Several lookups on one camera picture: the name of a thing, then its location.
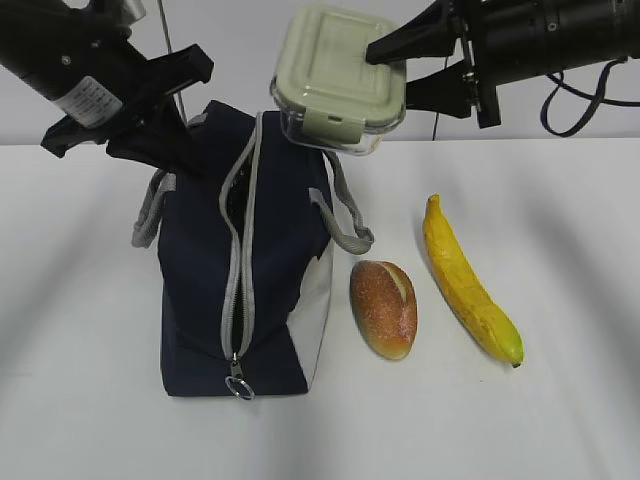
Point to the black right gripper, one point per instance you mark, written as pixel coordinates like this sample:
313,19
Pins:
459,88

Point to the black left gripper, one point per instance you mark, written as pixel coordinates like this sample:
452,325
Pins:
126,102

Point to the green lidded glass container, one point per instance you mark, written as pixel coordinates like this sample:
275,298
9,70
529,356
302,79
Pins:
329,96

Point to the navy blue lunch bag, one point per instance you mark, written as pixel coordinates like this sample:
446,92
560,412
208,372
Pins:
246,257

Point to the yellow banana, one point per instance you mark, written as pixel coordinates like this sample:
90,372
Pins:
465,294

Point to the bread roll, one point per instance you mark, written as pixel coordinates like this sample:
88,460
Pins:
384,305

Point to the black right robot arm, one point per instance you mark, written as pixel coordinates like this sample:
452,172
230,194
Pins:
504,42

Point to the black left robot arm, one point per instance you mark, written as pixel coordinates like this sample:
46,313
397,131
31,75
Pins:
82,61

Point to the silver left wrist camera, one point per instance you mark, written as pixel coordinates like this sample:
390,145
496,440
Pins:
132,11

